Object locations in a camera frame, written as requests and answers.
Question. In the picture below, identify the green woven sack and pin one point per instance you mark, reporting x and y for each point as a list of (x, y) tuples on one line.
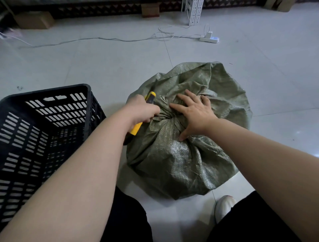
[(179, 169)]

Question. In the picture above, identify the person's right forearm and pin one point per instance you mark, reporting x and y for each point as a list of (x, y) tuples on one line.
[(269, 169)]

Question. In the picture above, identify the white power strip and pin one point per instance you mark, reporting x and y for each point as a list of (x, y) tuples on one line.
[(210, 40)]

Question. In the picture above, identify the person's right hand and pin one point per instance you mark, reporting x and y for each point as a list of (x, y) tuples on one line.
[(199, 114)]

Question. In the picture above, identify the black plastic crate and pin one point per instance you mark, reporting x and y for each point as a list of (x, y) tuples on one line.
[(15, 104)]

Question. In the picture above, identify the yellow black utility knife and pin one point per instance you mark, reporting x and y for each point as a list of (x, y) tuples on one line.
[(135, 129)]

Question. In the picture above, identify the small brown cardboard carton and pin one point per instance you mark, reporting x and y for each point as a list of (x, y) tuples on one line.
[(150, 10)]

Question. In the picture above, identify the person's left forearm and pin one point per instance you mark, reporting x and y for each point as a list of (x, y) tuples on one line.
[(74, 192)]

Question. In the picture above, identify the large tan cardboard carton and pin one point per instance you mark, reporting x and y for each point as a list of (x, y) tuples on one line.
[(33, 20)]

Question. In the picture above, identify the white charger plug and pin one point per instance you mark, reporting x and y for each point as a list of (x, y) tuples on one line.
[(208, 35)]

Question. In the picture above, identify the white metal shelf rack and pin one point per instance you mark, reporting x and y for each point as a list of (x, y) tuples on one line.
[(195, 11)]

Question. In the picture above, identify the person's left hand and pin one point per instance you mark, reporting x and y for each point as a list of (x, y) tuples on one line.
[(140, 111)]

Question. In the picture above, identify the black trousers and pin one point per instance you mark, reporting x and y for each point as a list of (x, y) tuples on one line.
[(249, 219)]

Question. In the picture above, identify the white right shoe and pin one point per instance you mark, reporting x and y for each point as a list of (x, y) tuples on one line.
[(224, 207)]

